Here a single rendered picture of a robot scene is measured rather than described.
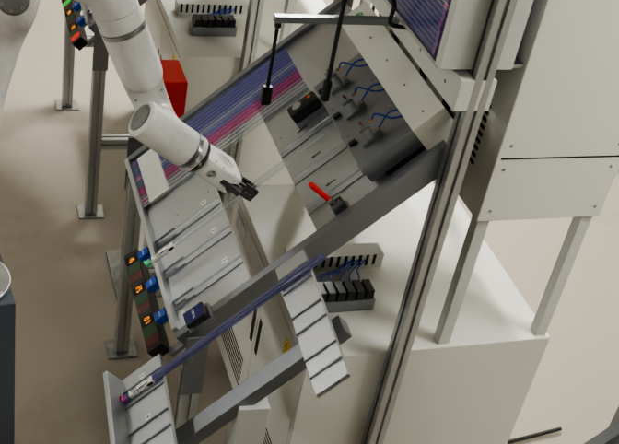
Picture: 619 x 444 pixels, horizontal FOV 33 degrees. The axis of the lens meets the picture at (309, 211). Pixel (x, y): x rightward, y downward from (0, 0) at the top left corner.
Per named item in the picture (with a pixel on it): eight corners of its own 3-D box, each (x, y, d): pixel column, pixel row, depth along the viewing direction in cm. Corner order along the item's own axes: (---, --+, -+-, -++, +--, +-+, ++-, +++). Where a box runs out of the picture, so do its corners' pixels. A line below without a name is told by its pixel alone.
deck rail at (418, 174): (192, 352, 231) (176, 338, 227) (191, 345, 232) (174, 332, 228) (460, 162, 220) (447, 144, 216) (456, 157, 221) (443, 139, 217)
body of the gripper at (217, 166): (210, 154, 219) (248, 180, 226) (200, 128, 227) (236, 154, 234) (186, 179, 221) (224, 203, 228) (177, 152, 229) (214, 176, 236)
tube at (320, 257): (124, 404, 209) (121, 402, 208) (124, 399, 210) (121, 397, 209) (325, 259, 198) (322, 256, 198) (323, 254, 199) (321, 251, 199)
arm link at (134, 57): (89, 10, 211) (139, 130, 230) (104, 43, 199) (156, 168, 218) (132, -6, 212) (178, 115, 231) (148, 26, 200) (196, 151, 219)
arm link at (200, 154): (204, 146, 218) (215, 154, 220) (195, 124, 225) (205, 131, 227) (177, 174, 221) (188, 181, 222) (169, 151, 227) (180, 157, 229)
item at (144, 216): (191, 345, 232) (170, 330, 227) (141, 176, 282) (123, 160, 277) (195, 343, 232) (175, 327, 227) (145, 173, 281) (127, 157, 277)
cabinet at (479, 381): (268, 529, 278) (307, 359, 243) (211, 346, 331) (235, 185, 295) (485, 496, 300) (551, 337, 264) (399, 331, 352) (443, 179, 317)
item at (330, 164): (330, 246, 226) (317, 233, 223) (253, 90, 276) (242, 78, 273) (455, 156, 221) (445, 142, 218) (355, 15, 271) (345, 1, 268)
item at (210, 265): (188, 337, 230) (180, 330, 228) (138, 168, 280) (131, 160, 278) (257, 287, 227) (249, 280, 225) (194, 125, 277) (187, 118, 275)
